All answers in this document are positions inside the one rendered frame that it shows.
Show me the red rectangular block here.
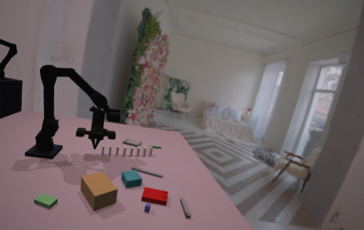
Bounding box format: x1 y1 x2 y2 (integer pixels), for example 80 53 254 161
141 187 168 205

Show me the large brown cube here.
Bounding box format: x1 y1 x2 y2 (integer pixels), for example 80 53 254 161
81 172 118 211

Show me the green flat block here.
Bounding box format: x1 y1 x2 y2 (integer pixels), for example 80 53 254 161
34 193 57 209

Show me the teal block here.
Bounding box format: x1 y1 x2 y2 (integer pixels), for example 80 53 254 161
122 170 142 188

